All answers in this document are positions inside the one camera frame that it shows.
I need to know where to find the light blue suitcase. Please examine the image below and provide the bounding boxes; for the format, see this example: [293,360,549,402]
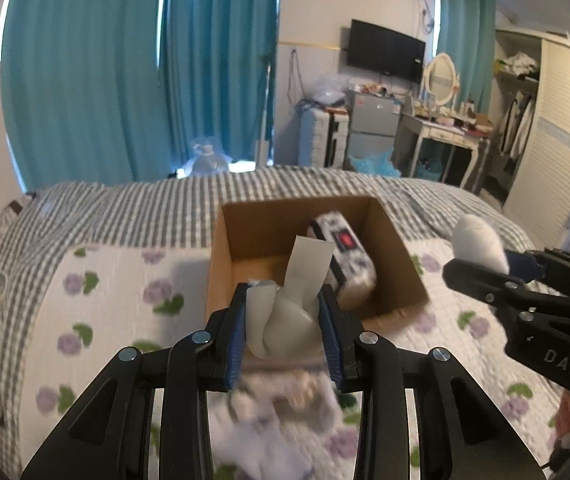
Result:
[299,108,350,168]

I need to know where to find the patterned tissue pack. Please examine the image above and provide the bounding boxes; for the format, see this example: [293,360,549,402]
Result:
[307,211,378,307]

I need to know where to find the floral quilt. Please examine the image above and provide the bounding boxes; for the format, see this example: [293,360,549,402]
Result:
[5,237,570,480]

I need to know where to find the black wall television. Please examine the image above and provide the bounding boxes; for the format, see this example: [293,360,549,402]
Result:
[346,19,426,84]

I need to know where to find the oval vanity mirror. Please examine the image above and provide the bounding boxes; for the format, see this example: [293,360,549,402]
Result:
[422,52,458,107]

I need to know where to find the white dressing table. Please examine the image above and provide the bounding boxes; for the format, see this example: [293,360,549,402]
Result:
[394,110,493,192]

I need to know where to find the blue plastic bag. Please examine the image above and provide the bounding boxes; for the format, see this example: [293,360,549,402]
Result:
[349,149,402,178]

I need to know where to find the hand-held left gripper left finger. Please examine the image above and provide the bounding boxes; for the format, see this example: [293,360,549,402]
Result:
[21,282,251,480]

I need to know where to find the narrow teal curtain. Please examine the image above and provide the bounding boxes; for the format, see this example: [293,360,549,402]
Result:
[436,0,497,117]

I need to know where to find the cardboard box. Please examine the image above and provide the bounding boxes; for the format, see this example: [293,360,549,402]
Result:
[205,196,431,336]

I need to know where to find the hanging clothes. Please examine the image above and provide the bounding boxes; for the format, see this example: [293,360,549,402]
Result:
[498,91,537,162]

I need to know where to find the clear water jug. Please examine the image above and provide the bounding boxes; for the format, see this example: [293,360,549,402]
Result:
[188,137,233,177]

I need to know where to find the grey mini fridge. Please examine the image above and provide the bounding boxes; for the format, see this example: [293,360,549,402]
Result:
[343,89,402,167]

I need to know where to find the white soft ball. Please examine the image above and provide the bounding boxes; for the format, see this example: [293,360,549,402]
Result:
[452,214,510,274]

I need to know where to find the grey checkered bedsheet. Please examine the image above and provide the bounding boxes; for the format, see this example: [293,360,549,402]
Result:
[0,164,536,466]

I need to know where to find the white wardrobe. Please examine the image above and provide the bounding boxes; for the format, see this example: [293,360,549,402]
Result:
[485,29,570,248]

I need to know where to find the white sock pair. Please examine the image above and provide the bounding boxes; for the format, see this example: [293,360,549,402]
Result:
[244,235,336,361]

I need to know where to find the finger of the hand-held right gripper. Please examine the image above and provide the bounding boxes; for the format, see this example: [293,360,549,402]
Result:
[442,251,546,311]

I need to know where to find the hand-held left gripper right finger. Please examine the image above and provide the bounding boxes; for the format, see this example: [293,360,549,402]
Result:
[317,285,546,480]

